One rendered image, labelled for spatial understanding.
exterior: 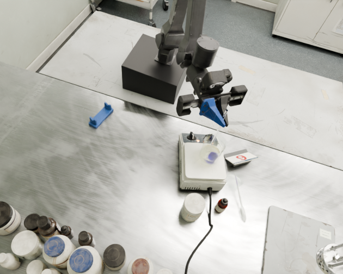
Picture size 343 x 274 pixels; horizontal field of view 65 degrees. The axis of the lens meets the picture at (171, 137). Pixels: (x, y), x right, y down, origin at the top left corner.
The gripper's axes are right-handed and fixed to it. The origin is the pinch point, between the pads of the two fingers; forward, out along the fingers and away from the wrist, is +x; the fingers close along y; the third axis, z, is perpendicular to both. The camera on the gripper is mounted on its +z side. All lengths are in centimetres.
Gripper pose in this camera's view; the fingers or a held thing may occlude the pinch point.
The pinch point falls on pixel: (220, 115)
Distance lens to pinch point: 67.5
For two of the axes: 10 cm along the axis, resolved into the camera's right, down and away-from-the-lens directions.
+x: 3.2, 8.0, -5.1
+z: 1.1, -5.6, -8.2
